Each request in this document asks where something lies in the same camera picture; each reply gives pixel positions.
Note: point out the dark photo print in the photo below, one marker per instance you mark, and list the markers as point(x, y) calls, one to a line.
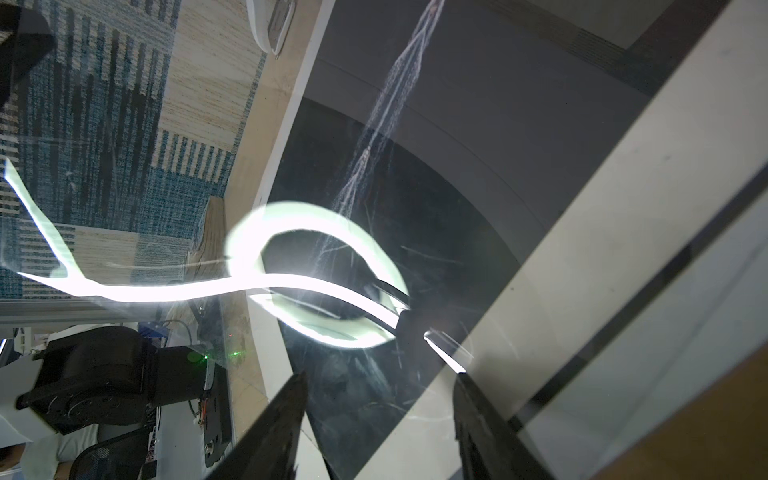
point(500, 132)

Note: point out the white photo mat board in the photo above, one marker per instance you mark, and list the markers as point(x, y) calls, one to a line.
point(649, 286)

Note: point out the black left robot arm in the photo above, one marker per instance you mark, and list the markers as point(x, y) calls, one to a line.
point(113, 375)

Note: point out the brown frame backing board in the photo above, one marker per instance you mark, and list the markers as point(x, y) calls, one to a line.
point(721, 434)

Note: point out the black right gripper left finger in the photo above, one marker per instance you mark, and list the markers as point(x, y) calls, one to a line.
point(268, 450)

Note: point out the small white plastic device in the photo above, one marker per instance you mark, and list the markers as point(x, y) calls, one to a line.
point(269, 21)

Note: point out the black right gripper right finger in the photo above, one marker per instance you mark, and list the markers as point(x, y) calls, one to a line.
point(488, 447)

